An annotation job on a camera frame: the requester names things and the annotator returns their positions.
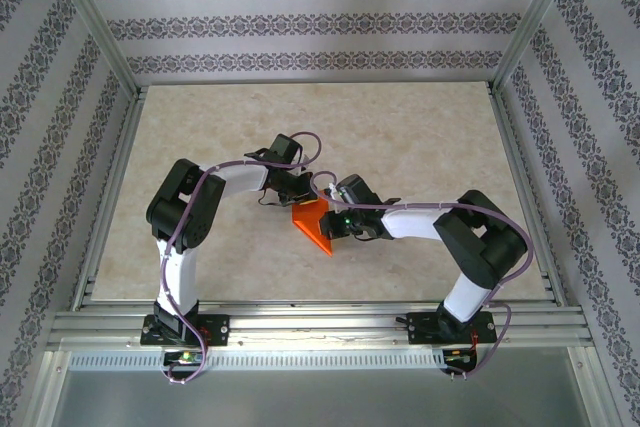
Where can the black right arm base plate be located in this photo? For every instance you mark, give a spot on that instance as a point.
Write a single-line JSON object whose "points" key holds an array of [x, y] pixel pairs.
{"points": [[425, 332]]}

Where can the grey metal panel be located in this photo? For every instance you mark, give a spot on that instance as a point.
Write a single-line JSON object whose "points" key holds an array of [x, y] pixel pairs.
{"points": [[320, 397]]}

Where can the aluminium frame post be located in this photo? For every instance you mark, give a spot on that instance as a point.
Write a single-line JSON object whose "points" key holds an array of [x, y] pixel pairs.
{"points": [[535, 17], [93, 17]]}

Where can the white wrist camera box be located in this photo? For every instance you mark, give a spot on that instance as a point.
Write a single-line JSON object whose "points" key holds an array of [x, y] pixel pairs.
{"points": [[301, 169], [334, 194]]}

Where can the aluminium table side rail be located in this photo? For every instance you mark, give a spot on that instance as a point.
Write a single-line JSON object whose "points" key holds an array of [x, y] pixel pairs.
{"points": [[511, 147], [122, 147]]}

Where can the small green circuit board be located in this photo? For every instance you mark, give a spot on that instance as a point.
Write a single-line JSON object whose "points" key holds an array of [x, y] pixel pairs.
{"points": [[460, 357], [184, 358]]}

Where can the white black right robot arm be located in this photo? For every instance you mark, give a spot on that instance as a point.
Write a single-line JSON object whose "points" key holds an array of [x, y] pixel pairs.
{"points": [[467, 292]]}

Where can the aluminium mounting rail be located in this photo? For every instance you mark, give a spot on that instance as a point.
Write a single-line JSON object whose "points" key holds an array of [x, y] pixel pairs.
{"points": [[320, 322]]}

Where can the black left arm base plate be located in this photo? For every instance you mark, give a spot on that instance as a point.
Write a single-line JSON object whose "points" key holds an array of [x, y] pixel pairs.
{"points": [[217, 329]]}

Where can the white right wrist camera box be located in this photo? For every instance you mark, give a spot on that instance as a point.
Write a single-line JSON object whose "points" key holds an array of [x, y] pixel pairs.
{"points": [[334, 194]]}

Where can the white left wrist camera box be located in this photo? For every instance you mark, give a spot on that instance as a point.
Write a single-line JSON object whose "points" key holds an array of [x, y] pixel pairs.
{"points": [[301, 169]]}

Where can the orange paper sheet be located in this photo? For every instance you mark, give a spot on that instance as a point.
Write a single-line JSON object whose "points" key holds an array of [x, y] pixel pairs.
{"points": [[310, 227]]}

